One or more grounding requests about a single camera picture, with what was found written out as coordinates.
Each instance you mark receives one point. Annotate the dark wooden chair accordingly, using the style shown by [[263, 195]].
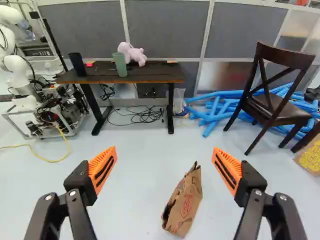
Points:
[[275, 56]]

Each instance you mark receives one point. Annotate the small orange block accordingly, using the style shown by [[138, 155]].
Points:
[[171, 61]]

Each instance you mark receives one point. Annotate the small pink block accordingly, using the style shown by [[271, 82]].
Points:
[[88, 64]]

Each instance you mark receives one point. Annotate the blue foam tubes pile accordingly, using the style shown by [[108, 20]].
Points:
[[212, 117]]

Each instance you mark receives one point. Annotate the brown printed paper bag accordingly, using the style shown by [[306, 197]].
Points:
[[185, 200]]

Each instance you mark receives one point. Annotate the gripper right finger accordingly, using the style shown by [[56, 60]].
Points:
[[252, 182]]

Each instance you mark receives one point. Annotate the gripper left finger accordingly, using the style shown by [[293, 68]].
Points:
[[77, 182]]

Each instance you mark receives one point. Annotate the dark wooden table black legs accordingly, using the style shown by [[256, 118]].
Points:
[[150, 75]]

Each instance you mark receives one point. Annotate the black cylinder speaker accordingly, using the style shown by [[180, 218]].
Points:
[[78, 65]]

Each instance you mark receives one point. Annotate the cardboard box yellow print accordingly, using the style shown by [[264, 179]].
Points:
[[310, 157]]

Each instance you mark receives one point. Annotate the green tumbler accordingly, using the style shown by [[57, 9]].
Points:
[[120, 65]]

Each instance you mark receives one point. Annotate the pink plush toy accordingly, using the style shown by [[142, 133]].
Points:
[[132, 53]]

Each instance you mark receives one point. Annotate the white robot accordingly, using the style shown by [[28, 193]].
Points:
[[15, 67]]

